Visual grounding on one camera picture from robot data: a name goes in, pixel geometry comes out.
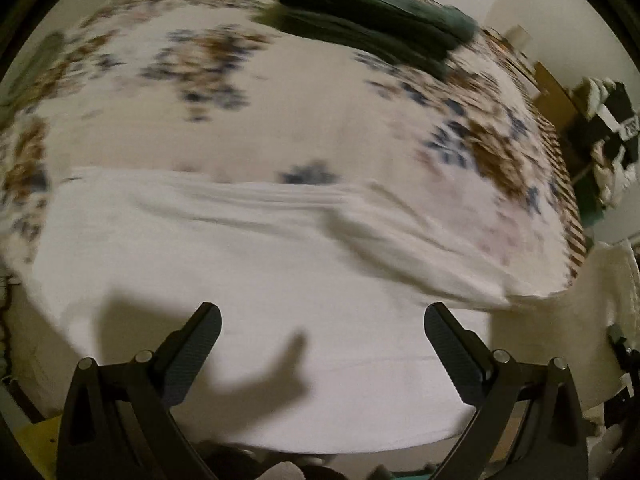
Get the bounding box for pale green pillow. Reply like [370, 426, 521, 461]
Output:
[2, 30, 68, 111]

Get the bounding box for dark green folded clothes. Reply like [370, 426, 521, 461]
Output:
[254, 0, 482, 80]

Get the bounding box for white towel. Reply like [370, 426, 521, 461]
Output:
[491, 240, 640, 413]
[27, 166, 523, 455]

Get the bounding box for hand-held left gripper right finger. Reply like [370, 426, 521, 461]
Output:
[423, 302, 591, 480]

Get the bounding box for yellow board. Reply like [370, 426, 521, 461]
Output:
[14, 416, 68, 480]

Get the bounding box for cardboard box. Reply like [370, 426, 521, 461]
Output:
[531, 60, 583, 133]

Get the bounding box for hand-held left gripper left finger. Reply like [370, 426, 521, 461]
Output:
[56, 302, 222, 480]

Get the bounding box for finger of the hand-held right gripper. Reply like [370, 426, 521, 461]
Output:
[606, 324, 640, 377]

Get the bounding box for black and white clothes pile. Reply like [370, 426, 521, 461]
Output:
[567, 76, 640, 207]

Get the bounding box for floral bed sheet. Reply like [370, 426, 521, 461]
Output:
[0, 0, 587, 306]

